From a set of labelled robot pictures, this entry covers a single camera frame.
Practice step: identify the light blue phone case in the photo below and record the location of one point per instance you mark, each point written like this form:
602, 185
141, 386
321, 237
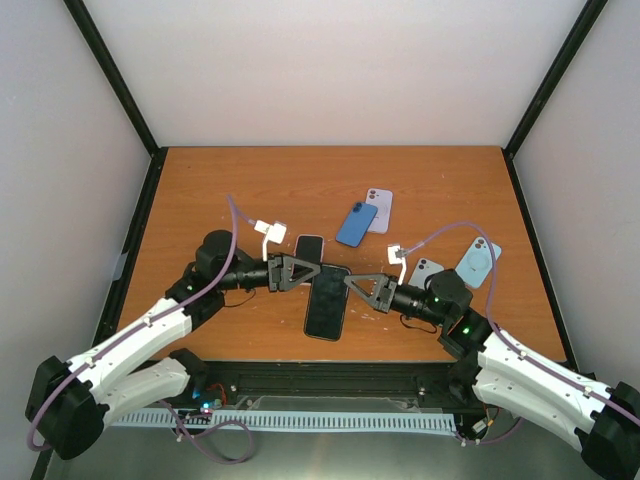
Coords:
476, 263

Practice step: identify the pink phone case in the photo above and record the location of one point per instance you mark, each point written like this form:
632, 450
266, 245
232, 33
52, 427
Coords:
308, 247

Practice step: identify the black frame post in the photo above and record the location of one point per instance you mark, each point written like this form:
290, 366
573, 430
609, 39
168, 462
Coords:
86, 25
571, 45

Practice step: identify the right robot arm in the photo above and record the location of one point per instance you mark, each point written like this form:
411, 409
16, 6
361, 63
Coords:
599, 421

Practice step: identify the right black frame post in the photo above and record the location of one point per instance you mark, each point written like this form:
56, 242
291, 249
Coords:
571, 45

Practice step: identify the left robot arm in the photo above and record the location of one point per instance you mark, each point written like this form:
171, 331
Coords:
72, 402

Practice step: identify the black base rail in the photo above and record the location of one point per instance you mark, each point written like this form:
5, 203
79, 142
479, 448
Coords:
426, 383

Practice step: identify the lavender phone case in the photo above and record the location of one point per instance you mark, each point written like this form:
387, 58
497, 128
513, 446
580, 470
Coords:
383, 200

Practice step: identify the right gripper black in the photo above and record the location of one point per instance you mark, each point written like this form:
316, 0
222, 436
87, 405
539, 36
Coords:
379, 296

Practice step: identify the pale blue phone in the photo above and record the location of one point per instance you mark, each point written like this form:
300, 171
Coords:
423, 272

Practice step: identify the black phone case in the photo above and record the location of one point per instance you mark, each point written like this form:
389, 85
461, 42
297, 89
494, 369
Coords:
327, 302

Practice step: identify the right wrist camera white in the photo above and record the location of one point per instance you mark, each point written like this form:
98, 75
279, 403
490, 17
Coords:
397, 257

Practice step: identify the light blue cable duct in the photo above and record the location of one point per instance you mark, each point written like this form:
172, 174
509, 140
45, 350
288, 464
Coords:
320, 422

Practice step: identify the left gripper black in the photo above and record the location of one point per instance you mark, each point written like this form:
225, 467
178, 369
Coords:
285, 272

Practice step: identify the left black frame post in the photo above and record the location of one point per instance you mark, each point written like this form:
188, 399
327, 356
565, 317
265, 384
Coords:
86, 25

